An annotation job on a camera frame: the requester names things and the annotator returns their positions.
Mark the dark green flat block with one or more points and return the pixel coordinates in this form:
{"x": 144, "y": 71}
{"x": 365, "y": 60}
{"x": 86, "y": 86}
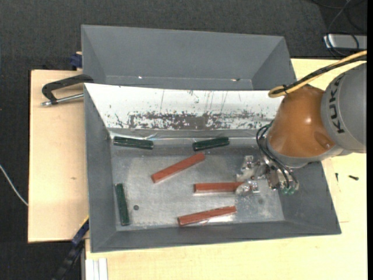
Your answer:
{"x": 133, "y": 142}
{"x": 210, "y": 143}
{"x": 122, "y": 204}

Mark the grey metal bin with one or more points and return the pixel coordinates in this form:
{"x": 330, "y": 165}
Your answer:
{"x": 175, "y": 57}

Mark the small black screw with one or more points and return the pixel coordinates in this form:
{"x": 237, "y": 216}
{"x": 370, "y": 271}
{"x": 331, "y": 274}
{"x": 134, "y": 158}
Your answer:
{"x": 354, "y": 177}

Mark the red-brown flat block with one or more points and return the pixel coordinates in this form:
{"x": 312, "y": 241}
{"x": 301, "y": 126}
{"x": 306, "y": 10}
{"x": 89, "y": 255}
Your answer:
{"x": 178, "y": 167}
{"x": 207, "y": 215}
{"x": 215, "y": 187}

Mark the pale wood flat board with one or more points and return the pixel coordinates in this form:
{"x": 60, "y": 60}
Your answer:
{"x": 55, "y": 162}

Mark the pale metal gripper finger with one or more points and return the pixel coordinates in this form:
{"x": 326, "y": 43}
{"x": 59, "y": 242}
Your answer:
{"x": 253, "y": 188}
{"x": 247, "y": 165}

